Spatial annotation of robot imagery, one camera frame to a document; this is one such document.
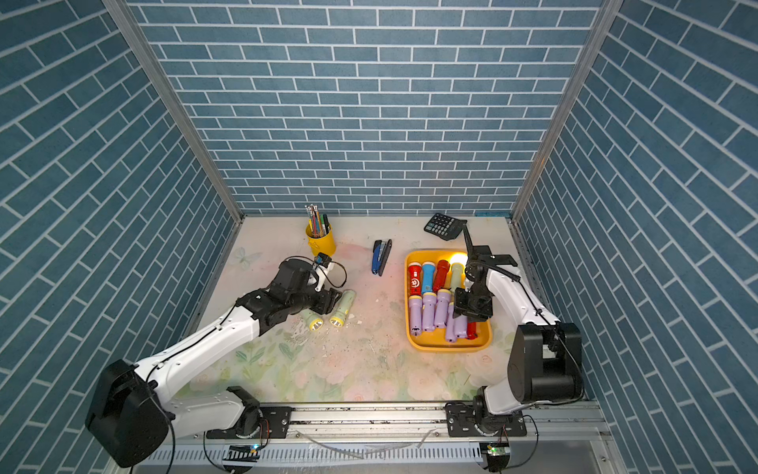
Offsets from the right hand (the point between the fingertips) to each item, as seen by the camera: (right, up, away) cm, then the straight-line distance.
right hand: (464, 316), depth 85 cm
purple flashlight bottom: (-14, -1, +5) cm, 15 cm away
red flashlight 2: (+3, -5, +2) cm, 6 cm away
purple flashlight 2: (-4, -3, +2) cm, 5 cm away
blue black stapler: (-26, +17, +21) cm, 37 cm away
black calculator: (0, +28, +31) cm, 41 cm away
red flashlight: (-4, +10, +15) cm, 18 cm away
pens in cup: (-47, +28, +18) cm, 57 cm away
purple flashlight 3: (-1, -2, -2) cm, 3 cm away
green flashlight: (-45, -2, +4) cm, 46 cm away
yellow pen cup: (-44, +21, +18) cm, 52 cm away
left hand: (-36, +8, -3) cm, 37 cm away
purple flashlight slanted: (-10, 0, +6) cm, 11 cm away
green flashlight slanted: (-36, +2, +7) cm, 36 cm away
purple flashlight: (-6, +1, +6) cm, 9 cm away
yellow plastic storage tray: (-8, -8, +3) cm, 11 cm away
